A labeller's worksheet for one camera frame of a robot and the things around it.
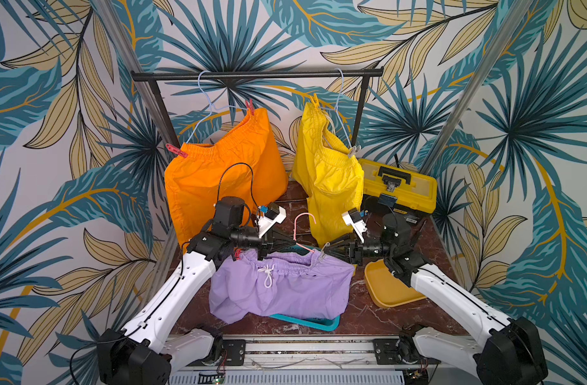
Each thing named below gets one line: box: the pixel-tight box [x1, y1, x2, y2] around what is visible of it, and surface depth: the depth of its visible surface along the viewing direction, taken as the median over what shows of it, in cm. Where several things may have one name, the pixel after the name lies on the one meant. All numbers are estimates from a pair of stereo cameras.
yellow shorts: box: [291, 98, 365, 247], surface depth 78 cm
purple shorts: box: [208, 248, 356, 325], surface depth 72 cm
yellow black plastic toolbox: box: [359, 158, 438, 216], surface depth 97 cm
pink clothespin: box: [165, 143, 189, 159], surface depth 64 cm
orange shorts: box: [165, 107, 289, 248], surface depth 75 cm
